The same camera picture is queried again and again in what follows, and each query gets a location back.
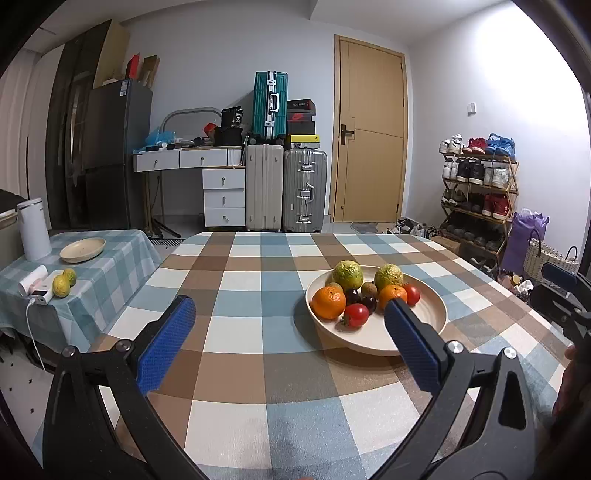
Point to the yellow-green mottled citrus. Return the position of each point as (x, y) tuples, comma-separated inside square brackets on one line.
[(388, 277)]

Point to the small green citrus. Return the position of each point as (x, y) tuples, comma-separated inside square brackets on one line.
[(61, 285), (70, 275)]

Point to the large orange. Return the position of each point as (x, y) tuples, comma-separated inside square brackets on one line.
[(328, 302)]

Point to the brown kiwi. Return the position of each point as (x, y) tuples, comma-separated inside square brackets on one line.
[(368, 288)]

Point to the brown blue plaid tablecloth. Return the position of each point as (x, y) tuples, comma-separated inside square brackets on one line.
[(258, 295)]

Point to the grey arched mirror frame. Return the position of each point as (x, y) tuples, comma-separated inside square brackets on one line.
[(191, 109)]

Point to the wooden door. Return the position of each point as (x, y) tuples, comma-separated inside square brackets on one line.
[(369, 175)]

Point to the white suitcase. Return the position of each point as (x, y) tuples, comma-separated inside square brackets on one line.
[(264, 187)]

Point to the grey refrigerator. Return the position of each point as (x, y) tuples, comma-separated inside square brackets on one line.
[(115, 152)]

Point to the white kettle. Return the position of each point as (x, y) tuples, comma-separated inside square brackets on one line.
[(33, 228)]

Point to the bamboo shoe rack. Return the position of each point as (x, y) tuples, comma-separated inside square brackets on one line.
[(512, 184)]

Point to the white woven basket bag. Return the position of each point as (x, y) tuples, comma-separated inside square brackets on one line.
[(547, 261)]

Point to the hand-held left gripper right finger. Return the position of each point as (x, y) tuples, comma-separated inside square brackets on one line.
[(411, 341)]

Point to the white power bank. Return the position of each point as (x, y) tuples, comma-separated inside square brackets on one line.
[(40, 297)]

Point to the blue plastic bag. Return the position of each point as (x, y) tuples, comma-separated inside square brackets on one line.
[(159, 137)]

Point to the flat cardboard box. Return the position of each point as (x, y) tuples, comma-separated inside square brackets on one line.
[(111, 55)]

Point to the white curtain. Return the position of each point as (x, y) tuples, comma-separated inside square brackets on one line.
[(18, 115)]

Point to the silver suitcase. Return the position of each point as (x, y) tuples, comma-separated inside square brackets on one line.
[(304, 189)]

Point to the white desk with drawers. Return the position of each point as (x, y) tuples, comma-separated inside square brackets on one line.
[(224, 198)]

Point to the small orange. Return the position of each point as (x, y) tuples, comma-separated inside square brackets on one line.
[(392, 295)]

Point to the black grey shoe box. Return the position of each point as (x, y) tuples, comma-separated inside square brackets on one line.
[(301, 106)]

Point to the white handheld device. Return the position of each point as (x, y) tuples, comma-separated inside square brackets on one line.
[(32, 279)]

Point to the small cream plate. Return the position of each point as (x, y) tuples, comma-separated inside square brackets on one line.
[(83, 249)]

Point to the brown paper bag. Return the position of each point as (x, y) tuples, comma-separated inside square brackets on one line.
[(150, 69)]

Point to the shoe rack with shoes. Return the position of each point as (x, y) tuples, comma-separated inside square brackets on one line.
[(480, 173)]

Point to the grey doormat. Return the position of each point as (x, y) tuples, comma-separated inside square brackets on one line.
[(364, 227)]

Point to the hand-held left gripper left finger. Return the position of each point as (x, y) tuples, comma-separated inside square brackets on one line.
[(166, 341)]

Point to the dark wardrobe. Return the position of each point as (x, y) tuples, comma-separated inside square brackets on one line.
[(64, 138)]

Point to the purple bag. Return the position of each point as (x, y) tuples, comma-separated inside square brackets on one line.
[(526, 235)]

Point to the red paper bag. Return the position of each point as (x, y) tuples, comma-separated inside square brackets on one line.
[(134, 67)]

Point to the pale blue checked tablecloth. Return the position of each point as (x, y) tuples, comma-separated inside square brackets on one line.
[(106, 277)]

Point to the black printed bag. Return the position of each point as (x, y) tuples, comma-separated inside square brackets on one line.
[(232, 117)]

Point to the person's right hand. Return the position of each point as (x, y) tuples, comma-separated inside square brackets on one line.
[(570, 392)]

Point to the large cream plate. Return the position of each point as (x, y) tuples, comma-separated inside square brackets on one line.
[(429, 314)]

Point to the scattered sneakers pile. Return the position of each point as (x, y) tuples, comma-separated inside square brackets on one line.
[(411, 226)]

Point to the green smooth citrus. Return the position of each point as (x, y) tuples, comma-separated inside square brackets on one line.
[(347, 274)]

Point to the small cardboard box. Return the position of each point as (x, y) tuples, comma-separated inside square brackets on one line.
[(445, 243)]

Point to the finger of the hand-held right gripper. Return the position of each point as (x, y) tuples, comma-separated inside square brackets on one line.
[(558, 275), (551, 302)]

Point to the red item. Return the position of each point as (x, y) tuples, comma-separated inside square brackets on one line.
[(211, 127)]

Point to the dark plum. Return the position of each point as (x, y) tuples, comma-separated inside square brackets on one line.
[(353, 295), (369, 303)]

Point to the yellow shoe box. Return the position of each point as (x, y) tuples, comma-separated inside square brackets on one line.
[(302, 141)]

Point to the teal suitcase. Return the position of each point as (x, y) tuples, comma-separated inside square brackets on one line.
[(270, 106)]

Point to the red tomato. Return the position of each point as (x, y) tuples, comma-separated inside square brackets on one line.
[(412, 294), (355, 315)]

